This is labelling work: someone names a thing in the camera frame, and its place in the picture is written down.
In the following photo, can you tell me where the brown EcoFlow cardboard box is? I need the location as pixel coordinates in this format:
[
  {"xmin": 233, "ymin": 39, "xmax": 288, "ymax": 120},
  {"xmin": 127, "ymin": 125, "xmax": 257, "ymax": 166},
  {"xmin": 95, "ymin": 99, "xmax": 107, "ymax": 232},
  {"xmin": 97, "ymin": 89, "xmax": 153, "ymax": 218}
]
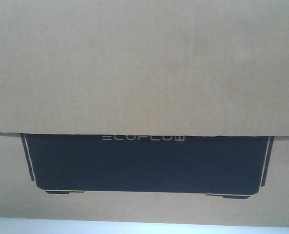
[{"xmin": 0, "ymin": 0, "xmax": 289, "ymax": 226}]

